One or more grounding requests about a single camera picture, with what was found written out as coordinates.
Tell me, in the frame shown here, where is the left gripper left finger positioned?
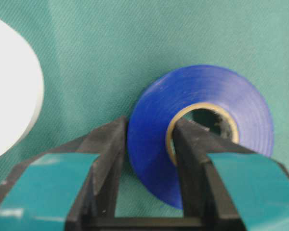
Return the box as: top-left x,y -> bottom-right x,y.
0,117 -> 128,231

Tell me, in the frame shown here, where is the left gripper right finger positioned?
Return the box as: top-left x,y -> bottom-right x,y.
173,119 -> 289,231

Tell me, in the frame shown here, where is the blue tape roll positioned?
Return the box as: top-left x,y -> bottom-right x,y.
127,65 -> 274,209

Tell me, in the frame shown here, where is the white tape roll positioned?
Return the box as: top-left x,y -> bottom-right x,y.
0,20 -> 44,156

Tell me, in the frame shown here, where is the green table cloth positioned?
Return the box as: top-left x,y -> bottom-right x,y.
0,0 -> 289,217

